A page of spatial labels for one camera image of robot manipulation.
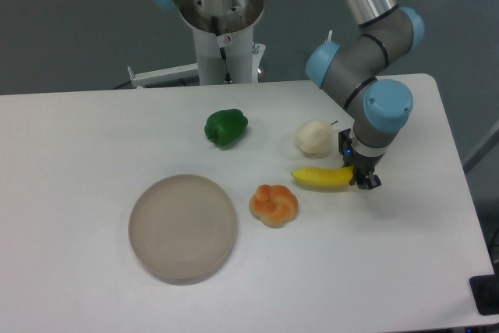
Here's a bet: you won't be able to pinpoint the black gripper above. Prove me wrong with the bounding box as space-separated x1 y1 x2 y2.
338 129 382 190

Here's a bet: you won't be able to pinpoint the yellow toy banana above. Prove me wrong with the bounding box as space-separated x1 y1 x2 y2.
291 166 353 188

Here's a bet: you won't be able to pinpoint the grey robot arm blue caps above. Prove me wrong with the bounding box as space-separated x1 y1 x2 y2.
153 0 424 190

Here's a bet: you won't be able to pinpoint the white toy pear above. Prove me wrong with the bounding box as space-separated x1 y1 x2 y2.
294 119 335 158

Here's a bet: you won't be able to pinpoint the orange toy bread roll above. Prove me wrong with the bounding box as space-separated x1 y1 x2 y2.
249 185 299 228

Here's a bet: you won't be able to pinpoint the green toy bell pepper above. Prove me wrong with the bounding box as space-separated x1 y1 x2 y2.
203 108 249 148

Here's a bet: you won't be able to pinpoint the black device at table edge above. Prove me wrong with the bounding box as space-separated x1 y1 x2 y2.
469 275 498 316

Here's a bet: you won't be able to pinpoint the beige round plate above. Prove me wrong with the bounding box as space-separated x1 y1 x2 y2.
128 174 238 285

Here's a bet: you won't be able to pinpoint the white metal bracket right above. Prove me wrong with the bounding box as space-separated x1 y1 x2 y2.
325 30 333 43

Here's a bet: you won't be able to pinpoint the white metal bracket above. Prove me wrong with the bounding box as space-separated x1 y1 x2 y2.
325 30 333 43
127 63 199 87

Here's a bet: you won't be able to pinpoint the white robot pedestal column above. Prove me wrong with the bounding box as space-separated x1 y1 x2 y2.
178 0 266 86

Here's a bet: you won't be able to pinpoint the white metal bracket left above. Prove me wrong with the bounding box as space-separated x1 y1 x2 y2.
127 63 199 87

